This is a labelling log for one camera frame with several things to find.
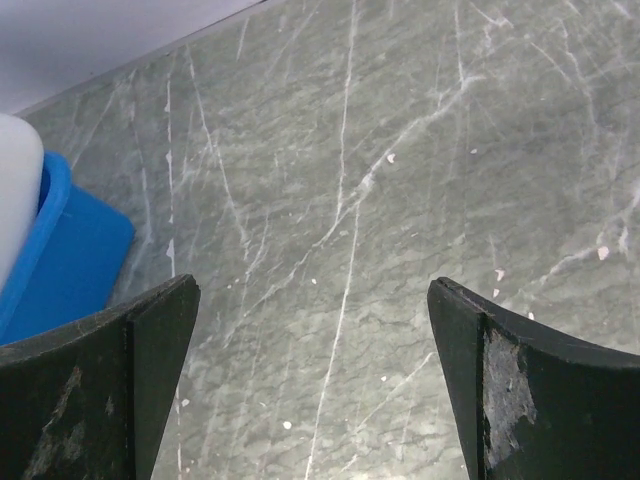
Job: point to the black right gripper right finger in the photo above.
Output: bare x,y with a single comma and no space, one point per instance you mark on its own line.
529,401

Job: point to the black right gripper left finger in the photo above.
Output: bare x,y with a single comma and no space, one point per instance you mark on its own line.
91,399

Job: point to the blue plastic tub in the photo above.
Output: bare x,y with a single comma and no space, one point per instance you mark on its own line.
70,261

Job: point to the translucent white plastic tub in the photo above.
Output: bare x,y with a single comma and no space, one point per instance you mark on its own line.
21,166

